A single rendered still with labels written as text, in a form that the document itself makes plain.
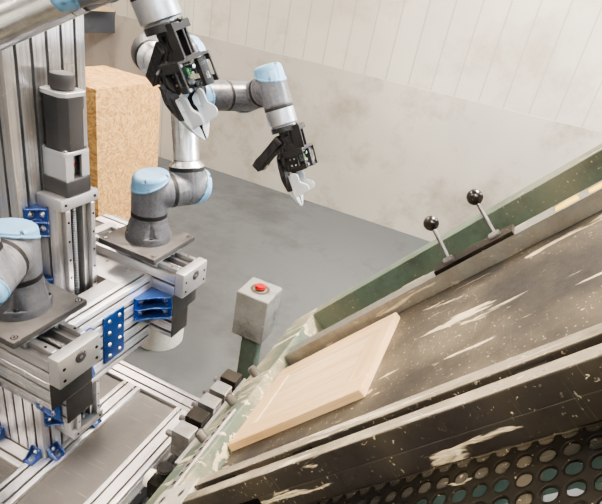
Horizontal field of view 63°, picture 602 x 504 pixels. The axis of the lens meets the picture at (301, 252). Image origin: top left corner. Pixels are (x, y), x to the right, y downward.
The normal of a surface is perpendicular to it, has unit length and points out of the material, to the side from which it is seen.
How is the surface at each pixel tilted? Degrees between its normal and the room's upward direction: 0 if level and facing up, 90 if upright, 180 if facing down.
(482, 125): 90
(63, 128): 90
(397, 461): 90
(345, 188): 90
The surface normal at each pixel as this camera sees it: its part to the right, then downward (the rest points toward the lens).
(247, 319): -0.39, 0.37
